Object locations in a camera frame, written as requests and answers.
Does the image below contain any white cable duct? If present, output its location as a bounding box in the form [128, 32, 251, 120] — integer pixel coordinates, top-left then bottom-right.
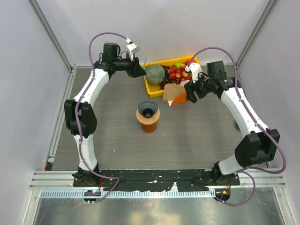
[40, 188, 216, 199]

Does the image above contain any green apple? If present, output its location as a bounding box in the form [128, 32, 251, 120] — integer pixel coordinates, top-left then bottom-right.
[174, 62, 186, 69]

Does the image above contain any green melon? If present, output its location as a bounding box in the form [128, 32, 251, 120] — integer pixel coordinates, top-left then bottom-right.
[146, 64, 165, 84]

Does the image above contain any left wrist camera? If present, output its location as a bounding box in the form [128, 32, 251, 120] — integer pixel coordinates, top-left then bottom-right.
[126, 38, 140, 61]

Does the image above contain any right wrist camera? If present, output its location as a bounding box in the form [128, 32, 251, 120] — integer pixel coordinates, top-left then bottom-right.
[185, 62, 203, 83]

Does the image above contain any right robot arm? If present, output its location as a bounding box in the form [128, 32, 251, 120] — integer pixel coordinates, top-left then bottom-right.
[184, 61, 280, 185]

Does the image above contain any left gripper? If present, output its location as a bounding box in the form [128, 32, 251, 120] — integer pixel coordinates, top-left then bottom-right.
[114, 52, 147, 78]

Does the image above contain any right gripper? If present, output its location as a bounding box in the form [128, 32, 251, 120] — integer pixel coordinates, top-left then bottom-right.
[184, 70, 214, 103]

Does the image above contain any wooden ring collar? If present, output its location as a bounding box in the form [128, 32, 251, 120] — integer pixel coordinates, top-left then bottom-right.
[136, 109, 160, 126]

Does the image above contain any blue plastic dripper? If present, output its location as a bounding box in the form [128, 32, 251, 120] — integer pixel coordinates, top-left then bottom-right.
[137, 100, 158, 118]

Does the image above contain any yellow plastic tray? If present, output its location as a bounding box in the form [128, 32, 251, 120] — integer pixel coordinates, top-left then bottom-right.
[143, 55, 193, 98]

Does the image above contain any brown paper coffee filter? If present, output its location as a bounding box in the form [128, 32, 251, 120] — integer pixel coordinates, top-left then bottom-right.
[163, 83, 185, 101]

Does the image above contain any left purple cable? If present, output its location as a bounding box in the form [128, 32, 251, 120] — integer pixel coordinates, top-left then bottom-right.
[77, 32, 132, 203]

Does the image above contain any dark grape bunch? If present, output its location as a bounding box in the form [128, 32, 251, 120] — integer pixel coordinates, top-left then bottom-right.
[159, 65, 180, 90]

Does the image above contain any red apple back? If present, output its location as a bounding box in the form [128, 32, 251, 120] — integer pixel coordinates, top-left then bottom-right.
[185, 60, 194, 66]

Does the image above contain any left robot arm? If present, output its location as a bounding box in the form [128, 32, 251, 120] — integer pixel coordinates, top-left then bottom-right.
[64, 39, 146, 187]

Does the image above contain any orange glass carafe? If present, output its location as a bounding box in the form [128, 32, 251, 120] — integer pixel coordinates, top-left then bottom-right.
[141, 123, 157, 133]

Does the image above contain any orange coffee filter box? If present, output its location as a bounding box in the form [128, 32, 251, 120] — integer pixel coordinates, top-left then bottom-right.
[167, 80, 189, 106]

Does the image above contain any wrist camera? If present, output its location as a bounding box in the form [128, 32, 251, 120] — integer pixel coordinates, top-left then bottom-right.
[185, 62, 203, 83]
[126, 38, 140, 61]

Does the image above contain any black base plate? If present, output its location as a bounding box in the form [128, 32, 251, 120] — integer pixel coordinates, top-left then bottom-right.
[72, 169, 240, 192]

